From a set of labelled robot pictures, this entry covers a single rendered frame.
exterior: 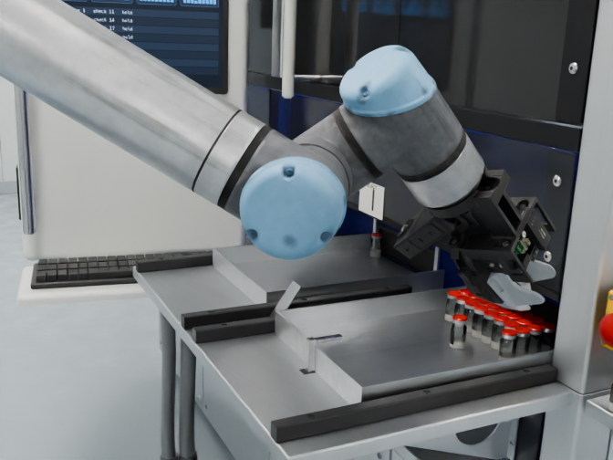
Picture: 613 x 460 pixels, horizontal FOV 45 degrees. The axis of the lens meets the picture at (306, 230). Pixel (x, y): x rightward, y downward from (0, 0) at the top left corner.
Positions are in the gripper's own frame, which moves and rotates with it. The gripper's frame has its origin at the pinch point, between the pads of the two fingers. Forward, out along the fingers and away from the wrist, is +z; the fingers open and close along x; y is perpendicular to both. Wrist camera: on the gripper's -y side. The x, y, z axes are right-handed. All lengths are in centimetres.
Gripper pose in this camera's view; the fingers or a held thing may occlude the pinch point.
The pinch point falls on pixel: (518, 299)
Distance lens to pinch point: 89.9
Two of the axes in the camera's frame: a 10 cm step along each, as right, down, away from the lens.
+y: 6.7, 0.1, -7.5
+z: 5.7, 6.4, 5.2
